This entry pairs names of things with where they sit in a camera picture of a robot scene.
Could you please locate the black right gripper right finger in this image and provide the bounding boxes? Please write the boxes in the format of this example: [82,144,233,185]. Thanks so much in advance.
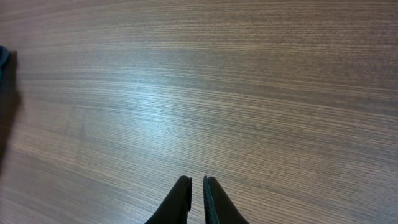
[203,176,249,224]

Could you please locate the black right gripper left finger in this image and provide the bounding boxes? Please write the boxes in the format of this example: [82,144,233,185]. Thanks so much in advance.
[146,175,192,224]

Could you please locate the black shorts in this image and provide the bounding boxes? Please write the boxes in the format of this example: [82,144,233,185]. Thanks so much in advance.
[0,45,10,78]

